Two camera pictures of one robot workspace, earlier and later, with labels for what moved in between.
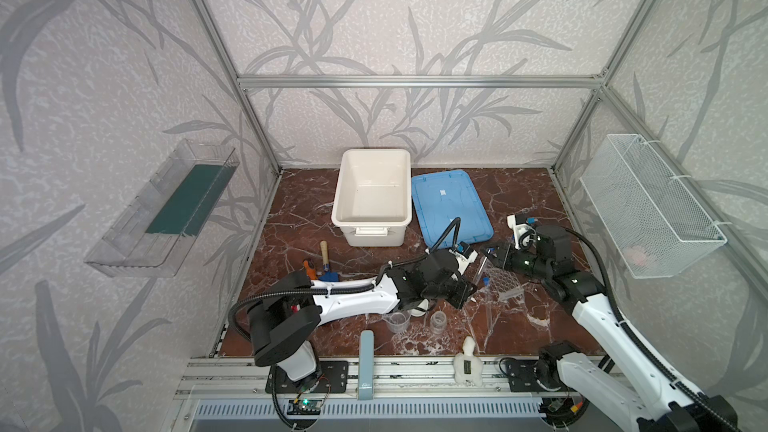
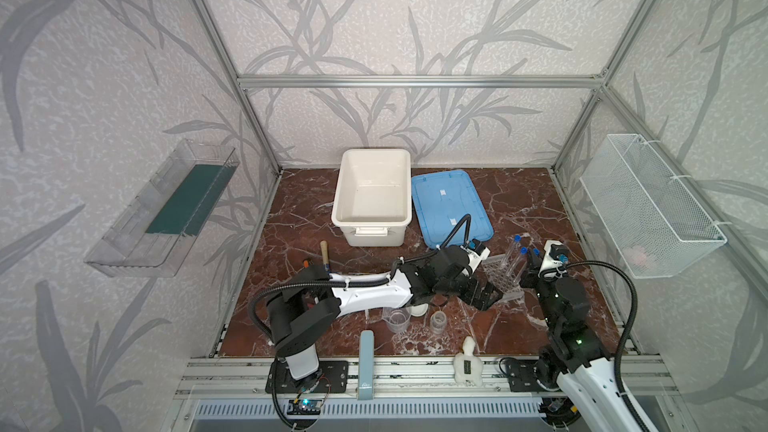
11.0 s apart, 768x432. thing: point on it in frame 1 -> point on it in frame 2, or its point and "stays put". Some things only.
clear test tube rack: [502, 283] stays put
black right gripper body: [504, 257] -> [537, 279]
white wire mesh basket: [650, 221] stays put
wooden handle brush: [325, 254] stays put
